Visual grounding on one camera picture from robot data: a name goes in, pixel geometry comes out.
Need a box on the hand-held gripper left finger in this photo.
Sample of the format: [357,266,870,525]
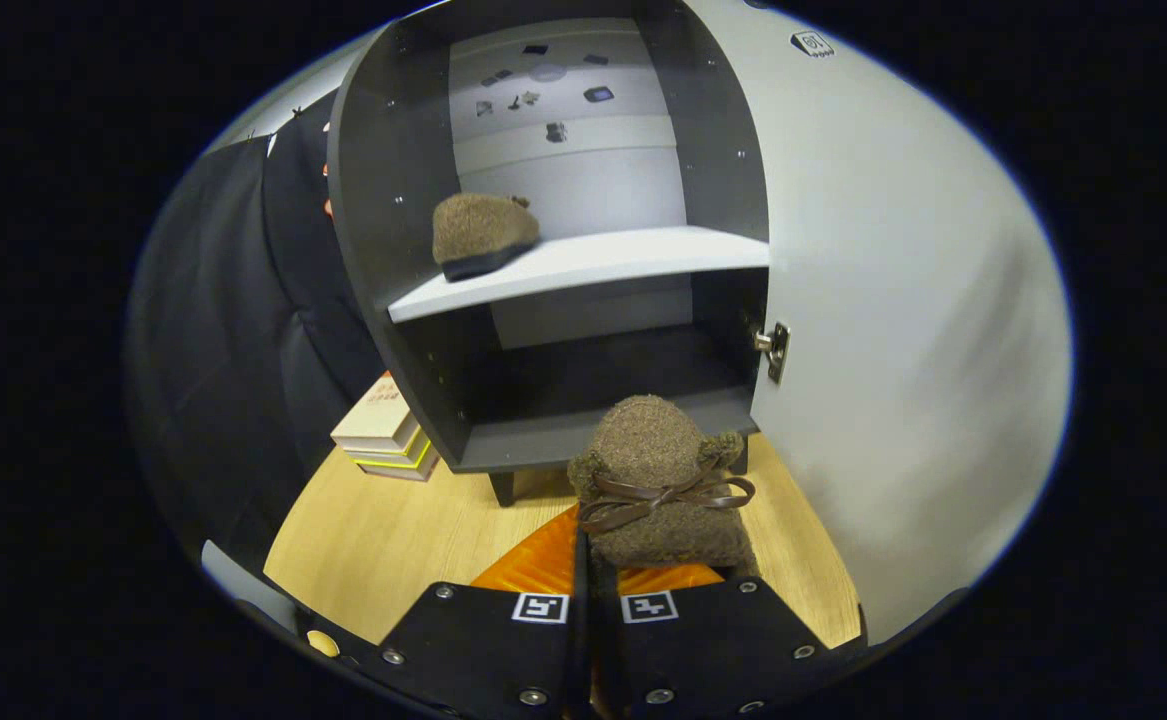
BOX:
[379,503,586,720]

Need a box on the white book with red cover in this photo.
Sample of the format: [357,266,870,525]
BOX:
[330,371,421,453]

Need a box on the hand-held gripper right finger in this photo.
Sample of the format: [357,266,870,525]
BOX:
[591,562,846,720]

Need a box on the beige shoe cabinet door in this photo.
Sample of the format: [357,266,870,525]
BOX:
[688,0,1075,647]

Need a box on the brown fuzzy shoe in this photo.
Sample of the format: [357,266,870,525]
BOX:
[431,192,542,283]
[567,394,760,573]

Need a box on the black backdrop cloth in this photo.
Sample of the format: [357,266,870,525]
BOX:
[123,88,391,579]

